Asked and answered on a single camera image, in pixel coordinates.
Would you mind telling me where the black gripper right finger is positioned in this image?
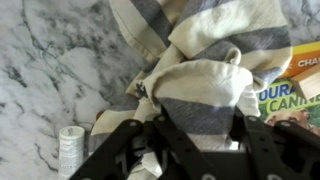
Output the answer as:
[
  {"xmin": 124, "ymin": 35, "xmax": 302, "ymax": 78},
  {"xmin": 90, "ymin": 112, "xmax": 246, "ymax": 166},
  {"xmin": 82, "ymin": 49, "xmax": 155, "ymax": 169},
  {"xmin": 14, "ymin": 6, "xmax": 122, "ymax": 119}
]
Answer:
[{"xmin": 231, "ymin": 109, "xmax": 320, "ymax": 180}]

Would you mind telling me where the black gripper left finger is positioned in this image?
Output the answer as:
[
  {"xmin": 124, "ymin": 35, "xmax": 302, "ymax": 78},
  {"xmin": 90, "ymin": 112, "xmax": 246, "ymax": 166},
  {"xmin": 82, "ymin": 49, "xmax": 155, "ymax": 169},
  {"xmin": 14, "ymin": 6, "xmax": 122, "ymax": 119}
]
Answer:
[{"xmin": 68, "ymin": 106, "xmax": 214, "ymax": 180}]

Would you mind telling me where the grey cream striped towel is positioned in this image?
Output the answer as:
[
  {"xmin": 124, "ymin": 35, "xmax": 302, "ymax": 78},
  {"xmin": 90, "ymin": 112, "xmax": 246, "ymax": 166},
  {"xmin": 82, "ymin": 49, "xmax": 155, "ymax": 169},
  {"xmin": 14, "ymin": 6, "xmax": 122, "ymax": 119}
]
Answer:
[{"xmin": 88, "ymin": 0, "xmax": 294, "ymax": 180}]

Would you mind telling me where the wooden block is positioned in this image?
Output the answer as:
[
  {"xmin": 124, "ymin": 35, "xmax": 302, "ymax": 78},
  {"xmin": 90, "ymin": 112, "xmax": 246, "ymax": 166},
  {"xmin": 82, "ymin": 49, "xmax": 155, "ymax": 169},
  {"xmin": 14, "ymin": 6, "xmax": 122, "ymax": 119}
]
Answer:
[{"xmin": 289, "ymin": 63, "xmax": 320, "ymax": 101}]

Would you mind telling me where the green yellow dog treat packet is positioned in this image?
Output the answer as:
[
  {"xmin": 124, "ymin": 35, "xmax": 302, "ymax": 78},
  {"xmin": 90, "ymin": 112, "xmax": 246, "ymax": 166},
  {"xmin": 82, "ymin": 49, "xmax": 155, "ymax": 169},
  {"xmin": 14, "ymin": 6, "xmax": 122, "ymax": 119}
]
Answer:
[{"xmin": 256, "ymin": 40, "xmax": 320, "ymax": 136}]

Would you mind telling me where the white printed tube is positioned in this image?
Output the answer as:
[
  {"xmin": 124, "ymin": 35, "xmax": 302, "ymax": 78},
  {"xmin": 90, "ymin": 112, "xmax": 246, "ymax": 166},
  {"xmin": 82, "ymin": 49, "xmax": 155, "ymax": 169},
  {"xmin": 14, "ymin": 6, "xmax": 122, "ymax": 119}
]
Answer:
[{"xmin": 58, "ymin": 125, "xmax": 86, "ymax": 180}]

